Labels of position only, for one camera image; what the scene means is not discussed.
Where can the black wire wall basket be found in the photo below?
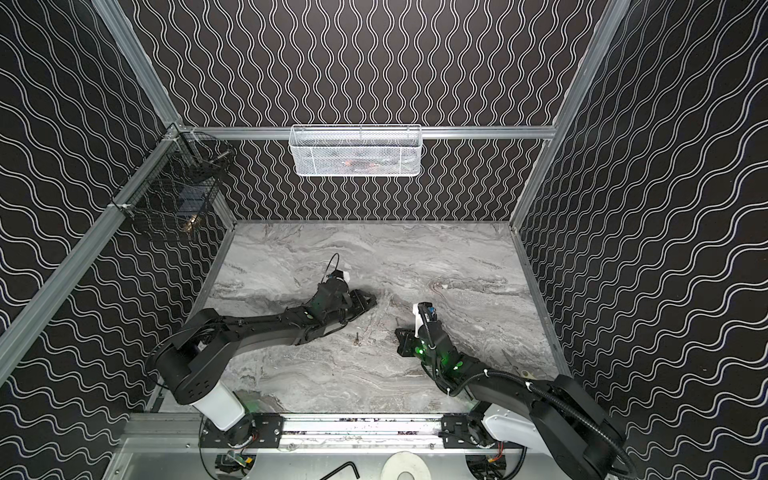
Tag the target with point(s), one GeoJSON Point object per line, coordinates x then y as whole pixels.
{"type": "Point", "coordinates": [177, 199]}

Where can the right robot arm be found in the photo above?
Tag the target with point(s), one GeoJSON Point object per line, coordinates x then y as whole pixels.
{"type": "Point", "coordinates": [556, 417]}

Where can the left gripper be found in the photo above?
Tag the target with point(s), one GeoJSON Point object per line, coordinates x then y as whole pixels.
{"type": "Point", "coordinates": [350, 301]}

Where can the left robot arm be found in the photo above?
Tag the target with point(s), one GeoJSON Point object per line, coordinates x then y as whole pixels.
{"type": "Point", "coordinates": [193, 360]}

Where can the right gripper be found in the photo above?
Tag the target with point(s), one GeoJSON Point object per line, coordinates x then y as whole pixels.
{"type": "Point", "coordinates": [417, 339]}

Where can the black allen key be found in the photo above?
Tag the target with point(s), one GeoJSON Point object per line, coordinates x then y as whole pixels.
{"type": "Point", "coordinates": [344, 466]}

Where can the white tape roll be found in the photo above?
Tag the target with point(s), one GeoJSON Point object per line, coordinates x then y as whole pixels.
{"type": "Point", "coordinates": [405, 463]}

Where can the white mesh wall basket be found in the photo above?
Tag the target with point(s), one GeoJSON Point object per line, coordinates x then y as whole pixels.
{"type": "Point", "coordinates": [356, 150]}

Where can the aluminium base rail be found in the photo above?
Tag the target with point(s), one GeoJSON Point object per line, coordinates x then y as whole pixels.
{"type": "Point", "coordinates": [338, 433]}

